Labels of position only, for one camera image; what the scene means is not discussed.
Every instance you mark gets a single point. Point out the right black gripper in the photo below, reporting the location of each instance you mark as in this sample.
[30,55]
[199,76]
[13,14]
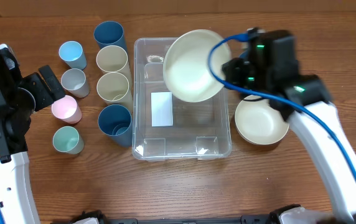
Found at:
[229,70]

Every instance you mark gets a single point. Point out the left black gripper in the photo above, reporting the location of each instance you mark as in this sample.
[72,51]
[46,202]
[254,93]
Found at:
[35,81]

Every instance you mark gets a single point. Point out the grey small cup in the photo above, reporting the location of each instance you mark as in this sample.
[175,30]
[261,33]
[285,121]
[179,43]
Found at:
[75,81]

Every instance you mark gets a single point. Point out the pink small cup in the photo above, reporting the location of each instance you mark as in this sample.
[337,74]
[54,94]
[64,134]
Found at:
[67,110]

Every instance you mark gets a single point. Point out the light blue small cup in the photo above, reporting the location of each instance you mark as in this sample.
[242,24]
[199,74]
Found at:
[71,52]

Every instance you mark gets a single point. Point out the cream bowl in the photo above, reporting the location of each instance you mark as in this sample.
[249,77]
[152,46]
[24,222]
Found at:
[258,123]
[187,73]

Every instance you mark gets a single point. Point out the mint green small cup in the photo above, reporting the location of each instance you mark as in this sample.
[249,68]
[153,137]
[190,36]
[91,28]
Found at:
[68,140]

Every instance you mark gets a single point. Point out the dark blue bowl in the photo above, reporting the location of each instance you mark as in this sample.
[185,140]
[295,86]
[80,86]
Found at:
[244,55]

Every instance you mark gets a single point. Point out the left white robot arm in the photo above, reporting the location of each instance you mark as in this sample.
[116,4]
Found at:
[20,97]

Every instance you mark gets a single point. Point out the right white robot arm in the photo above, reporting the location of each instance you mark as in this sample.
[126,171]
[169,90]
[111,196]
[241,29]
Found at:
[305,103]

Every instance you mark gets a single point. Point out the clear plastic storage container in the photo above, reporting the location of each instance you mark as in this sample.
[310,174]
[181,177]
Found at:
[198,130]

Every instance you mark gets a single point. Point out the near cream tall cup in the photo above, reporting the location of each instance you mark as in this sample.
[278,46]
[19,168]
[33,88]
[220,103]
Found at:
[114,88]

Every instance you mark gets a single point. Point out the cream tall cup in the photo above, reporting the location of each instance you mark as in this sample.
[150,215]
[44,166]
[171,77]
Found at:
[114,88]
[114,58]

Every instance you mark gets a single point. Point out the far cream tall cup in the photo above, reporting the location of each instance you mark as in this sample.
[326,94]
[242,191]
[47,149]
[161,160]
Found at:
[114,58]

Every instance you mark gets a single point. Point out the near dark blue tall cup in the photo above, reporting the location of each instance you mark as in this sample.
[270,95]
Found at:
[116,122]

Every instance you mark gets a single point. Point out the dark blue tall cup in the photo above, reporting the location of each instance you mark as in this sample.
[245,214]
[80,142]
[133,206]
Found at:
[110,33]
[116,122]

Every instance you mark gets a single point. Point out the far dark blue tall cup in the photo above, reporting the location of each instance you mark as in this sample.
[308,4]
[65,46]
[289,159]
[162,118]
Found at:
[110,33]

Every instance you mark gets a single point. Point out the white paper label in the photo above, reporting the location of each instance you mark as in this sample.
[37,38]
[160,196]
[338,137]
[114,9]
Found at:
[161,109]

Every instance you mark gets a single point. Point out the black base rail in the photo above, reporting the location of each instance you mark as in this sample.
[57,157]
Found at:
[272,217]

